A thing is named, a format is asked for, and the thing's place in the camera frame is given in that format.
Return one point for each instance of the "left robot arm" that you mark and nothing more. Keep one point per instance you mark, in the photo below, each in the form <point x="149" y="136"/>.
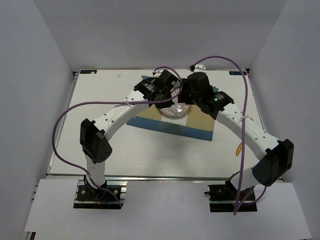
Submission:
<point x="95" y="134"/>

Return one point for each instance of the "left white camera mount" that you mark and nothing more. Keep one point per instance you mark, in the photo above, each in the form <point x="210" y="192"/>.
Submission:
<point x="156" y="73"/>

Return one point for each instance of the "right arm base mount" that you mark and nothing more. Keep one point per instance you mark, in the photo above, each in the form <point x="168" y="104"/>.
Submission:
<point x="222" y="198"/>

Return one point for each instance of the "blue beige checked placemat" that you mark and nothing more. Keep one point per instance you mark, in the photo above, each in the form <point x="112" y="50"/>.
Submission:
<point x="195" y="124"/>

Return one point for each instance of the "gold knife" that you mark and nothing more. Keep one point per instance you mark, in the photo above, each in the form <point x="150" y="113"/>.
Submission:
<point x="239" y="149"/>

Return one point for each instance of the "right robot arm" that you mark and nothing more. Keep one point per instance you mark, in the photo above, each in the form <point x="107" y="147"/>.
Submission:
<point x="275" y="157"/>

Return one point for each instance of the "floral patterned ceramic plate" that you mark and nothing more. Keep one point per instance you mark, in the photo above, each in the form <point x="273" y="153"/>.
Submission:
<point x="166" y="113"/>

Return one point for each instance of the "blue corner sticker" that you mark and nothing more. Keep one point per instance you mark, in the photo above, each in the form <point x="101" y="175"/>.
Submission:
<point x="237" y="73"/>
<point x="88" y="71"/>

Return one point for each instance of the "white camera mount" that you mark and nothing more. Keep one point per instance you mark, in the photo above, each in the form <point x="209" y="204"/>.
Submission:
<point x="156" y="73"/>
<point x="197" y="68"/>

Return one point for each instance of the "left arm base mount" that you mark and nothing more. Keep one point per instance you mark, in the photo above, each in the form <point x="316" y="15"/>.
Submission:
<point x="101" y="200"/>

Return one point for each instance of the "right blue corner sticker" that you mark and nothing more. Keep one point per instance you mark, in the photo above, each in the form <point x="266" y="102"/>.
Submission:
<point x="237" y="73"/>

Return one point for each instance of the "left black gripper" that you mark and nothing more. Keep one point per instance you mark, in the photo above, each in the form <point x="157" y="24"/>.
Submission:
<point x="163" y="105"/>

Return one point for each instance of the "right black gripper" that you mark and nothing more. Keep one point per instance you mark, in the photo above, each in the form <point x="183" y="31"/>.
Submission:
<point x="184" y="98"/>

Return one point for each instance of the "clear drinking glass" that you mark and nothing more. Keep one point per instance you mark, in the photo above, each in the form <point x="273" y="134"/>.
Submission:
<point x="177" y="110"/>

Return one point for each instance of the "aluminium table edge rail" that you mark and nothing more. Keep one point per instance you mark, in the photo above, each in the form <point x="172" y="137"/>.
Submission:
<point x="138" y="178"/>

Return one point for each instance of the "left blue corner sticker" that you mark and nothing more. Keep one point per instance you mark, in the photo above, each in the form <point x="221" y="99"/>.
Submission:
<point x="88" y="71"/>

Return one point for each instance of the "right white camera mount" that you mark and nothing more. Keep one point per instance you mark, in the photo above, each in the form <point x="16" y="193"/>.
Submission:
<point x="197" y="68"/>

